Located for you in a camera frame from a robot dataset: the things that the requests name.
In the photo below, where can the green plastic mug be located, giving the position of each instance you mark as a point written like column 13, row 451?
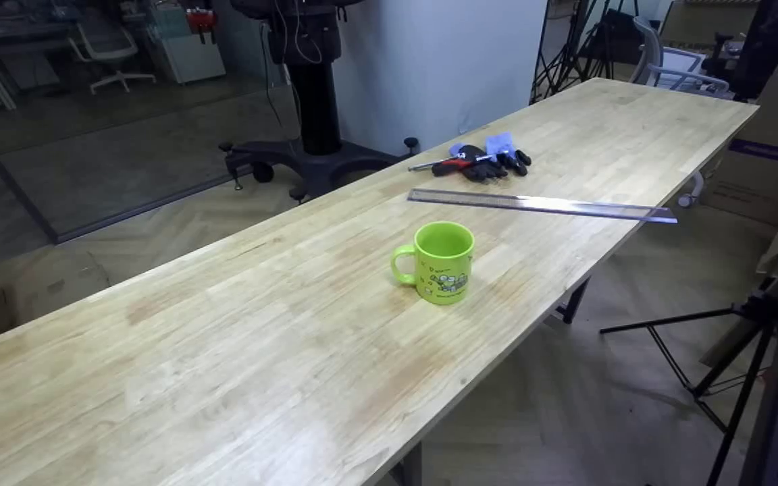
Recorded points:
column 435, row 262

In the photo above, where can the long metal ruler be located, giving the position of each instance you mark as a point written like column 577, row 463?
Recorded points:
column 653, row 214

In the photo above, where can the white office chair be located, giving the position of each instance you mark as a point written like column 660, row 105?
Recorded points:
column 107, row 40

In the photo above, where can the black tripod stand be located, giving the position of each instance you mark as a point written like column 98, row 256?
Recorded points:
column 755, row 328

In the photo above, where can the red handled pliers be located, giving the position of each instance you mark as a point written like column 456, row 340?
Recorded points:
column 445, row 169

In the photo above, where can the black wheeled pedestal stand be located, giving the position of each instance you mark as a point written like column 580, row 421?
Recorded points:
column 303, row 39

